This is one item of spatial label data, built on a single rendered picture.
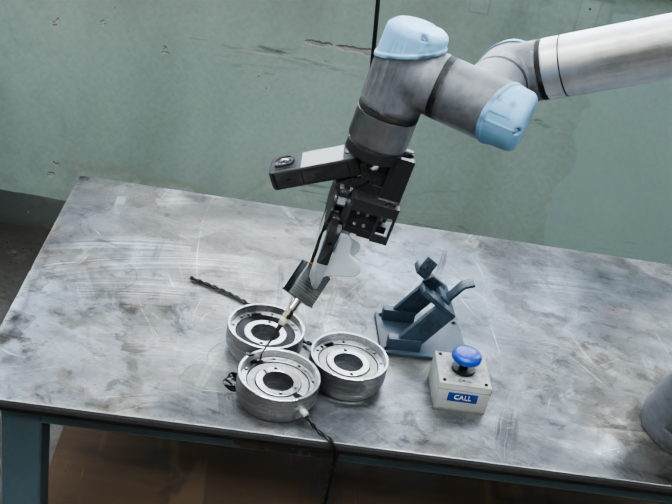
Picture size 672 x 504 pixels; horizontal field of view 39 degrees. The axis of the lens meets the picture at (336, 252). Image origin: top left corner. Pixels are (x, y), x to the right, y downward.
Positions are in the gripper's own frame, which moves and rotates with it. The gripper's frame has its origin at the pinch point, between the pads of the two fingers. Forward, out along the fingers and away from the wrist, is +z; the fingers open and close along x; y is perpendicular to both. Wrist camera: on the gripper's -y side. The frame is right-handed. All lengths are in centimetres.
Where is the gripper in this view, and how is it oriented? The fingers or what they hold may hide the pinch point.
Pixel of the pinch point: (312, 271)
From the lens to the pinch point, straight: 125.3
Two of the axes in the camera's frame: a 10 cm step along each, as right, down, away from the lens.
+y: 9.5, 2.6, 1.4
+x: 0.1, -5.1, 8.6
